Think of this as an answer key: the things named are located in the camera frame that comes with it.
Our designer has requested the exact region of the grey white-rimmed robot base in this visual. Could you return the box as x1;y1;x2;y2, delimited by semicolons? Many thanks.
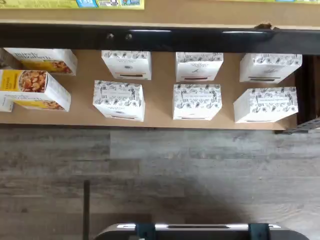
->
94;223;312;240

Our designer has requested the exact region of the white organic pantry box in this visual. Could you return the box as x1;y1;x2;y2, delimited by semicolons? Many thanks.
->
100;50;153;81
172;83;223;121
175;51;224;83
239;52;303;84
232;86;299;124
92;79;146;123

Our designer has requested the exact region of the black metal shelf rack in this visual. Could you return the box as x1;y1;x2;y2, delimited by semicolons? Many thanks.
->
0;21;320;136

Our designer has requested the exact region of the wooden shelf board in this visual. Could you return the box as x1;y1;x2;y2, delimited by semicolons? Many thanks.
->
0;0;320;29

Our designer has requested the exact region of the yellow label granola box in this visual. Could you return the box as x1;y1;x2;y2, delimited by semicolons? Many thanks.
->
4;48;78;76
0;69;72;113

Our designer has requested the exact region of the white pastry boxes group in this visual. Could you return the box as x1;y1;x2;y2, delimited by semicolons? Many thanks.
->
0;48;300;131

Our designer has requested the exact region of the black metal stand leg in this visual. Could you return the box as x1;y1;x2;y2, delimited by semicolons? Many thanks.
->
83;179;91;240

